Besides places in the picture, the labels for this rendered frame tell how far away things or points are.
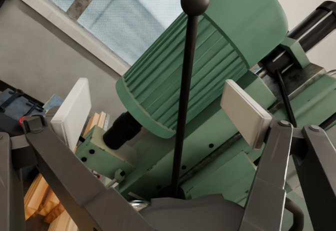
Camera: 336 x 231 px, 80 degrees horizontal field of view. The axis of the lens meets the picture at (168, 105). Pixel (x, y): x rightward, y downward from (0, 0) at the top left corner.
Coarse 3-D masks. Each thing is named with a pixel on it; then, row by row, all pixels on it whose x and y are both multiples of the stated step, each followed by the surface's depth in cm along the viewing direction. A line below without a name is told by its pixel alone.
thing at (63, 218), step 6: (96, 114) 78; (90, 120) 75; (96, 120) 75; (90, 126) 70; (84, 132) 71; (60, 216) 42; (66, 216) 43; (54, 222) 42; (60, 222) 41; (66, 222) 42; (48, 228) 42; (54, 228) 40; (60, 228) 40
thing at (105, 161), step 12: (96, 132) 48; (84, 144) 46; (96, 144) 46; (84, 156) 46; (96, 156) 47; (108, 156) 47; (120, 156) 49; (132, 156) 53; (96, 168) 49; (108, 168) 49; (120, 168) 50; (132, 168) 50
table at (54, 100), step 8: (56, 96) 74; (48, 104) 68; (56, 104) 71; (24, 168) 47; (32, 168) 49; (24, 176) 46; (32, 176) 48; (24, 184) 45; (24, 192) 44; (40, 216) 43; (32, 224) 41; (40, 224) 42; (48, 224) 43
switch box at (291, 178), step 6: (330, 132) 41; (330, 138) 40; (288, 162) 43; (288, 168) 43; (294, 168) 42; (288, 174) 42; (294, 174) 41; (288, 180) 41; (294, 180) 41; (294, 186) 40; (300, 186) 40; (300, 192) 41
